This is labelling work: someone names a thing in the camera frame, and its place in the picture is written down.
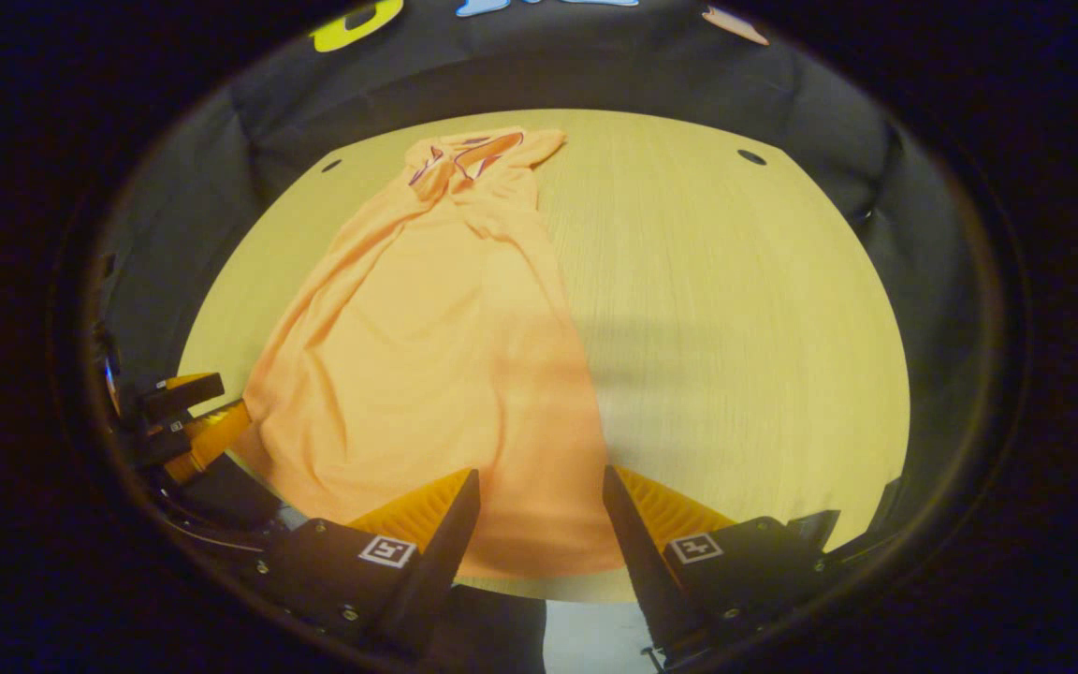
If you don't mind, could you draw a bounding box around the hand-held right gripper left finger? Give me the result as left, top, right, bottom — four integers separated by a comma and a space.
256, 468, 483, 658

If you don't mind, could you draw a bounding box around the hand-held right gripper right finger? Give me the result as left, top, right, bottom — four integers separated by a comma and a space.
601, 464, 841, 671

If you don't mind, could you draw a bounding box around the orange T-shirt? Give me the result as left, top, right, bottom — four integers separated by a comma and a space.
241, 126, 629, 579

